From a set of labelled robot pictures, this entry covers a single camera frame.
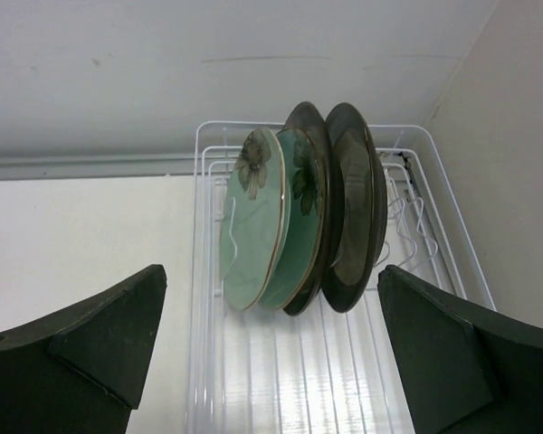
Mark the white wire dish rack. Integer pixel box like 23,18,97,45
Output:
185,120,495,433

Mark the teal flower plate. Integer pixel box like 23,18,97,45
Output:
259,128,326,310
219,127,287,310

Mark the grey rimmed plate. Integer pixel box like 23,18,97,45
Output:
283,101,333,316
322,102,387,313

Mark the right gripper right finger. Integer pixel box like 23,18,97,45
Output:
377,266,543,433

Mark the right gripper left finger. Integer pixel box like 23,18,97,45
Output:
0,264,167,433

